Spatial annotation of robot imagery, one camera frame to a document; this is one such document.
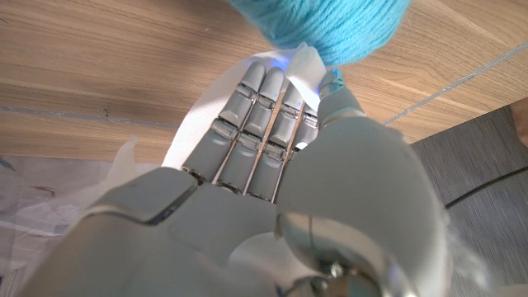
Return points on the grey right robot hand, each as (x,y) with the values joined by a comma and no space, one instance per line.
(247,231)

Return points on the white bandage strip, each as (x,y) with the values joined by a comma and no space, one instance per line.
(198,119)

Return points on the teal yarn skein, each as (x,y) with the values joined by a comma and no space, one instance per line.
(330,24)

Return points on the printed window backdrop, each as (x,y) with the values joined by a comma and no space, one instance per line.
(41,198)

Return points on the grey tape outline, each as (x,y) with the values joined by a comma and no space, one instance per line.
(453,84)

